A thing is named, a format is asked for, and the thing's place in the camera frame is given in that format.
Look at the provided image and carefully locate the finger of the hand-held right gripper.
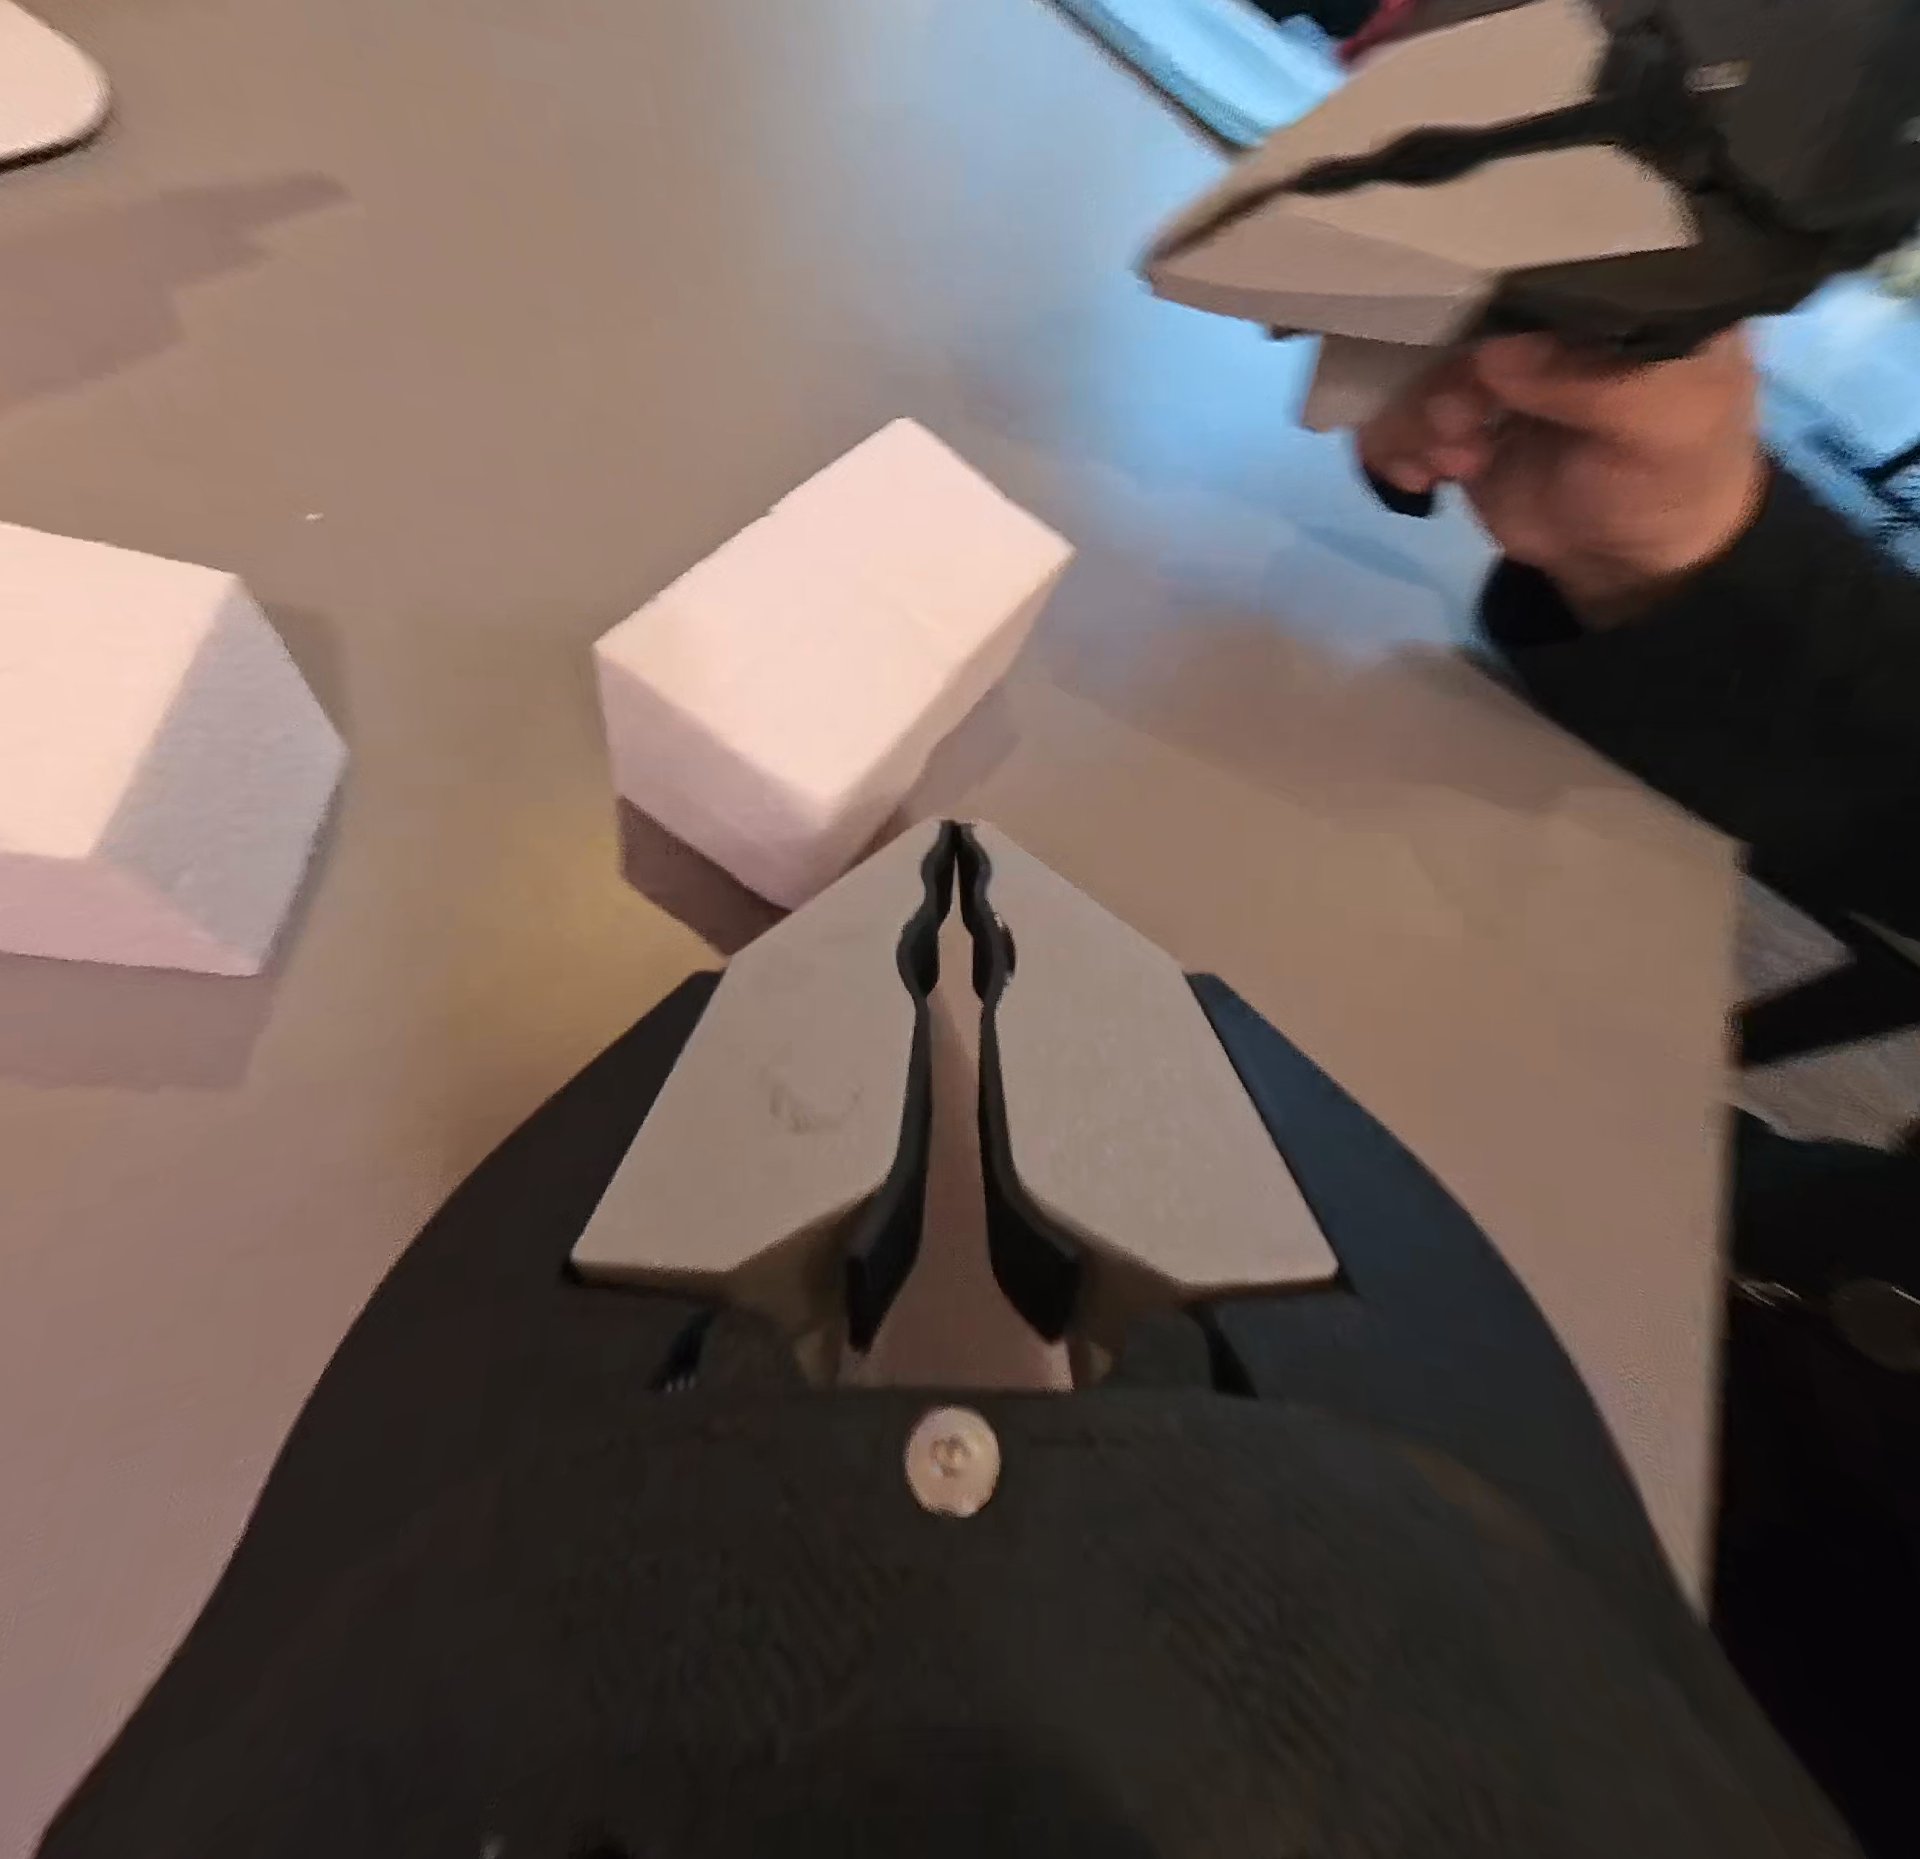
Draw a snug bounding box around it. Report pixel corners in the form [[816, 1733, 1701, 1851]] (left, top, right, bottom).
[[1230, 0, 1615, 203], [1138, 138, 1701, 436]]

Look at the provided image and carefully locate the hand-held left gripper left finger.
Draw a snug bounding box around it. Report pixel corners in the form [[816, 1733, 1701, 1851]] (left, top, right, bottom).
[[571, 819, 962, 1355]]

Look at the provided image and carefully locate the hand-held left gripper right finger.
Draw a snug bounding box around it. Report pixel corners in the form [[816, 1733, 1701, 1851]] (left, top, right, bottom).
[[956, 819, 1340, 1346]]

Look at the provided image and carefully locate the white hard foam cube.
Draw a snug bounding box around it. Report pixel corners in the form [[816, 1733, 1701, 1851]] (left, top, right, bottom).
[[0, 519, 352, 980], [593, 419, 1076, 912]]

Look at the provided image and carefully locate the person's right hand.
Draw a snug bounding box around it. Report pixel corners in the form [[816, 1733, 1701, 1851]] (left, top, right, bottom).
[[1356, 325, 1773, 627]]

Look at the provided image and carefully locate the grey flat tray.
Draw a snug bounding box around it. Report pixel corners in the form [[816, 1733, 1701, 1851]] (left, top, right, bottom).
[[1016, 0, 1352, 151]]

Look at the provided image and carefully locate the white stand with wooden board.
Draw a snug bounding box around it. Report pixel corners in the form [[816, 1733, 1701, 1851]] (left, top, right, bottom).
[[0, 0, 114, 169]]

